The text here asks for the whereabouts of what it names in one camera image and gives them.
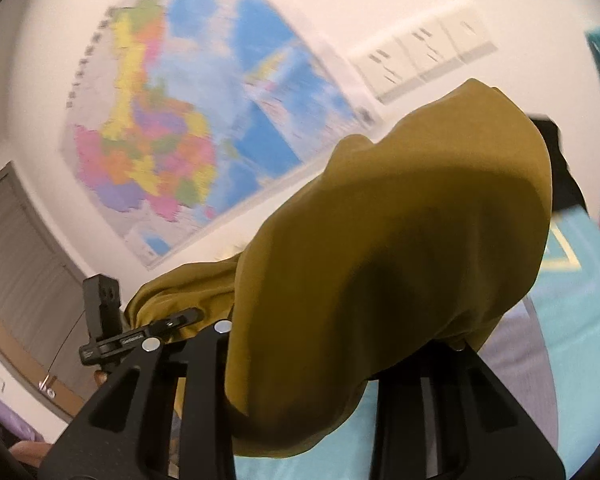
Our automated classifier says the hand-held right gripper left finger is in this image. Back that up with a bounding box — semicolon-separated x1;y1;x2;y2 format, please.
39;320;238;480

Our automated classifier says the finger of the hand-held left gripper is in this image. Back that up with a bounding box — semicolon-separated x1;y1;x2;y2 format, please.
144;307;204;339

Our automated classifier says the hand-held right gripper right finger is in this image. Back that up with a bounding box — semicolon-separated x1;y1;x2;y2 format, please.
370;342;566;480

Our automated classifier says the olive green jacket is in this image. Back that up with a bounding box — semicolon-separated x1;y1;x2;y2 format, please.
122;78;554;459

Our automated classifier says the person's left forearm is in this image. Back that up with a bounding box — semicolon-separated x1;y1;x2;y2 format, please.
9;440;53;468

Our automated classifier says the grey door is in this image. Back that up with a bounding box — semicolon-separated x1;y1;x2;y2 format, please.
0;164;100;420

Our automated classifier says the purple cloth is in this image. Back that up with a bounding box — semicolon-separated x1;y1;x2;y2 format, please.
0;382;48;448

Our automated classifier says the patterned teal grey bed sheet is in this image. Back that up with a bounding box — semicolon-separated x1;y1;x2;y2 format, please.
232;207;600;480

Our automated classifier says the black garment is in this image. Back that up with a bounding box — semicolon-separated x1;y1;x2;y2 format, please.
527;114;589;212

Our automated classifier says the colourful wall map poster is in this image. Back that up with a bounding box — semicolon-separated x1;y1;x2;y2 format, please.
59;0;387;269

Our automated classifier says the white wall socket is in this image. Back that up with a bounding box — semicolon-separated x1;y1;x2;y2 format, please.
395;14;462;86
349;35;422;107

